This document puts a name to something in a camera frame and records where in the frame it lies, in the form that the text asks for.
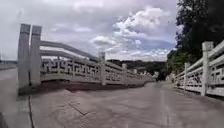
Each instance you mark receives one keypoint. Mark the distant wooded hill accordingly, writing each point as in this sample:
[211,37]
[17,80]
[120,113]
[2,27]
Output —
[140,64]

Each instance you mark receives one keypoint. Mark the dark green trees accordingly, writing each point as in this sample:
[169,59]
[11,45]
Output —
[196,30]

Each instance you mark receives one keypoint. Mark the grey stone paved path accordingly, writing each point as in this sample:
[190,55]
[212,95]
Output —
[126,106]

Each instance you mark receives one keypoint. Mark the white stone balustrade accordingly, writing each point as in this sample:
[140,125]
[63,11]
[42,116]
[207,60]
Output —
[76,68]
[208,71]

